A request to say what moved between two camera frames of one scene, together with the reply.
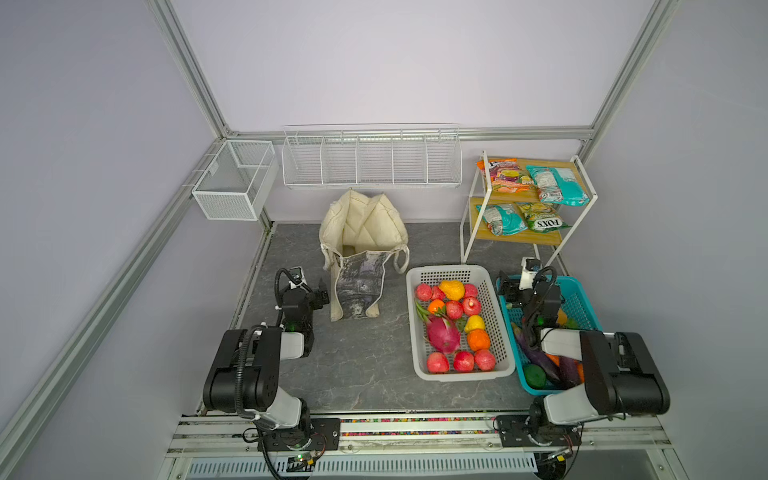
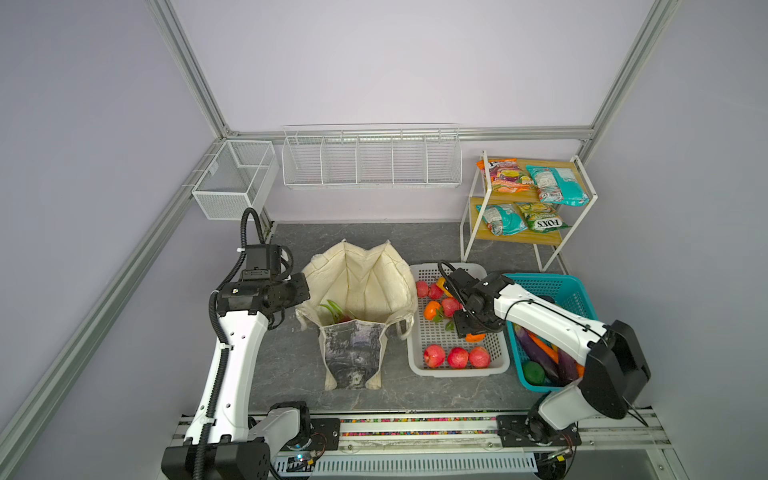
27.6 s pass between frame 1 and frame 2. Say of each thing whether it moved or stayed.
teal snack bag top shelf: stayed
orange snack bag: stayed
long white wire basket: stayed
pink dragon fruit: moved
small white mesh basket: stayed
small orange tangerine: stayed
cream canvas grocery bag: moved
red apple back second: stayed
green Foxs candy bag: stayed
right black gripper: moved
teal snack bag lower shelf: stayed
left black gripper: moved
